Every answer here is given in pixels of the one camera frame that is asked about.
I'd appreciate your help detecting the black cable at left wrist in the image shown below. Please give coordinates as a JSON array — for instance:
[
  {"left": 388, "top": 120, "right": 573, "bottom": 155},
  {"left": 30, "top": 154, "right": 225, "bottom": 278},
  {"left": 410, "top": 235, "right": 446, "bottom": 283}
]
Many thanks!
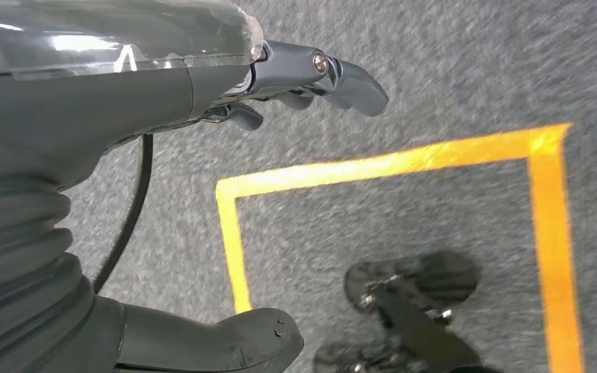
[{"left": 92, "top": 134, "right": 154, "bottom": 295}]

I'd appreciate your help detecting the yellow floor tape square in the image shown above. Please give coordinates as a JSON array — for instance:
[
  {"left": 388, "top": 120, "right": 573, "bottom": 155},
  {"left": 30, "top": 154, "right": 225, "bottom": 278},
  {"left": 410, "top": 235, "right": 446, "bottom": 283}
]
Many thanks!
[{"left": 215, "top": 122, "right": 586, "bottom": 373}]

